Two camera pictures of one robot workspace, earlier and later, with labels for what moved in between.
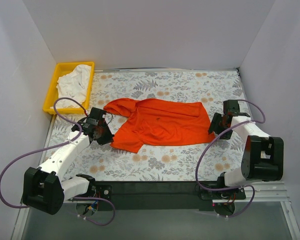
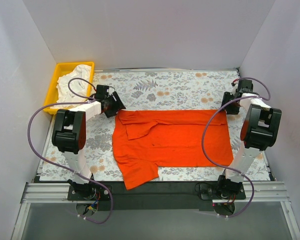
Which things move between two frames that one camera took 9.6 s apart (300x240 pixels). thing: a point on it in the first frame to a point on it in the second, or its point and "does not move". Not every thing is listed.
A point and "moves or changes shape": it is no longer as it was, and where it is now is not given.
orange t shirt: x=158 y=122 moves or changes shape
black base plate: x=163 y=195 does not move
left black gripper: x=104 y=135 to x=115 y=106
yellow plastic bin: x=61 y=69 does not move
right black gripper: x=217 y=125 to x=230 y=105
